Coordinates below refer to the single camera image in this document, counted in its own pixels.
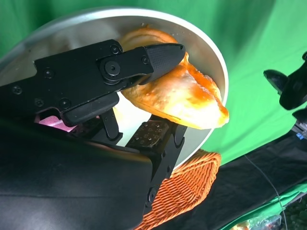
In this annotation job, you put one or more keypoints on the black backdrop curtain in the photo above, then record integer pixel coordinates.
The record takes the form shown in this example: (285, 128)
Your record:
(239, 191)

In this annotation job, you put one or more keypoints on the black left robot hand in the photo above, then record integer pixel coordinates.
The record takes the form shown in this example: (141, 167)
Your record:
(297, 88)

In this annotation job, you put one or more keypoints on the magenta pink cake slice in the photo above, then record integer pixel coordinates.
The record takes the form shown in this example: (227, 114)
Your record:
(52, 122)

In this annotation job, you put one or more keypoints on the orange wicker basket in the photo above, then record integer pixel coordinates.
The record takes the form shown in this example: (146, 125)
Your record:
(187, 187)

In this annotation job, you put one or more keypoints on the grey-green round bowl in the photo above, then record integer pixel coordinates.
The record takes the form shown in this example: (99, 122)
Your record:
(72, 31)

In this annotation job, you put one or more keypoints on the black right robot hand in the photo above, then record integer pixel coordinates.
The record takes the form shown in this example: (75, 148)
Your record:
(72, 179)

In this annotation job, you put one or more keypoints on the green tablecloth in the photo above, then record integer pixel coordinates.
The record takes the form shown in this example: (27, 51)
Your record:
(251, 36)

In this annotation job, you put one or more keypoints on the green backdrop cloth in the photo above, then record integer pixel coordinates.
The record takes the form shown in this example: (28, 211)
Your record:
(295, 194)

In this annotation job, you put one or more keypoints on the clear snack bag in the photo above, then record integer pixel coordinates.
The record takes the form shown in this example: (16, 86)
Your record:
(251, 224)

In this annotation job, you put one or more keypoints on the orange white twisted bread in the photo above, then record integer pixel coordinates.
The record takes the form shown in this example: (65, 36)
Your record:
(187, 95)

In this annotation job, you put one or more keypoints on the green plants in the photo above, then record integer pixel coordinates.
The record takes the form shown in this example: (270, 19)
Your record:
(298, 215)

